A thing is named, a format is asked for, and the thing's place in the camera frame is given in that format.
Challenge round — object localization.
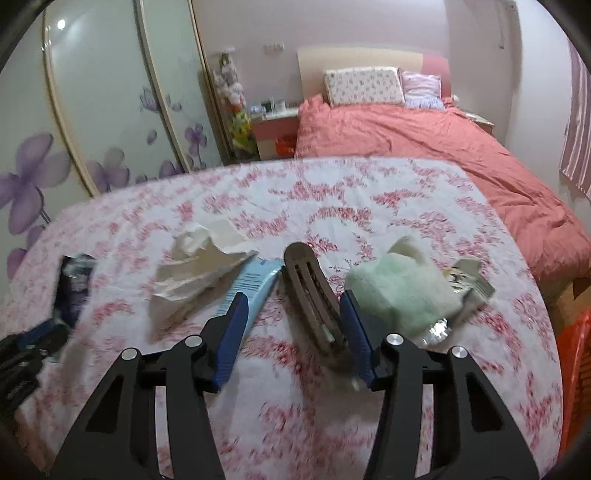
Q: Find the dark foil packet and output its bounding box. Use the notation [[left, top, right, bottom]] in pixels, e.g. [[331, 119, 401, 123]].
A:
[[56, 254, 98, 329]]

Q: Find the glass wardrobe with purple flowers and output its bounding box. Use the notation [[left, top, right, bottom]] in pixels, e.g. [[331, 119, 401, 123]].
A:
[[0, 0, 227, 287]]

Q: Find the mint green fluffy cloth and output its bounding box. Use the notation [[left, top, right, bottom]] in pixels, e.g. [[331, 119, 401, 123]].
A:
[[345, 236, 462, 337]]

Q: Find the orange plastic laundry basket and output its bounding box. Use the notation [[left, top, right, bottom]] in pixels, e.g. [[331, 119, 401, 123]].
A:
[[556, 318, 591, 457]]

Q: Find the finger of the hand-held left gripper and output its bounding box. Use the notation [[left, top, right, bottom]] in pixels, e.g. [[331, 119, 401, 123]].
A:
[[14, 318, 70, 359]]

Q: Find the purple striped pillow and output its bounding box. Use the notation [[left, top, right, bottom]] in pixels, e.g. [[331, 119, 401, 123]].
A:
[[401, 70, 446, 110]]

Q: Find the yellow green plush toy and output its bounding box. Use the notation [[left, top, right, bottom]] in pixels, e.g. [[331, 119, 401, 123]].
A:
[[229, 104, 257, 155]]

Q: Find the hanging string of plush toys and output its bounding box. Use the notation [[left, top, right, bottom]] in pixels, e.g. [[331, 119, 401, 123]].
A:
[[215, 51, 245, 107]]

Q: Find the light blue tube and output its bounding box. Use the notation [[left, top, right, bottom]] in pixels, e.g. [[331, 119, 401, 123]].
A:
[[210, 257, 283, 349]]

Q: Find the pink satin curtain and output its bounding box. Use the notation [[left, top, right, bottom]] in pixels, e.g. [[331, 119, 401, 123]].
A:
[[558, 41, 591, 199]]

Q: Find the floral print pillow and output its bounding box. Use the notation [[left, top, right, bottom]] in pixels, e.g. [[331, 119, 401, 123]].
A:
[[323, 67, 406, 108]]

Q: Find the crumpled white tissue paper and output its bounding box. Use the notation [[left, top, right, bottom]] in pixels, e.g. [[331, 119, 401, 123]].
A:
[[148, 220, 259, 344]]

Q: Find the pink and white nightstand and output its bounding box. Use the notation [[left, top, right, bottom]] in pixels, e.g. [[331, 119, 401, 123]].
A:
[[250, 108, 301, 160], [462, 111, 496, 137]]

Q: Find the clear printed wrapper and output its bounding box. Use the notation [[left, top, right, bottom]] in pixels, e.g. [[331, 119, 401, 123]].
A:
[[422, 256, 497, 346]]

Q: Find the brown hair clip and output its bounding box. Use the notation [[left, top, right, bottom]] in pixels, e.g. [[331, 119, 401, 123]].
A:
[[283, 242, 348, 358]]

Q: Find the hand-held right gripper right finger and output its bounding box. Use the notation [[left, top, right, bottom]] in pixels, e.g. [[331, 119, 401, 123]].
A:
[[339, 290, 541, 480]]

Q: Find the table with floral tablecloth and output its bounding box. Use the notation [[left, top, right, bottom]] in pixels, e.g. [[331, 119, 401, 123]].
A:
[[0, 157, 566, 480]]

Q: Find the beige and pink headboard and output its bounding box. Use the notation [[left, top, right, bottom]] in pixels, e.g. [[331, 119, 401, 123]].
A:
[[297, 45, 451, 100]]

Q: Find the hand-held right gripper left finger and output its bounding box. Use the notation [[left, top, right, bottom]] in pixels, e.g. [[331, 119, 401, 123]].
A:
[[54, 291, 250, 480]]

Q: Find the bed with pink duvet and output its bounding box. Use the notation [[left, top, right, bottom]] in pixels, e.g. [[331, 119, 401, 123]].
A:
[[294, 93, 585, 291]]

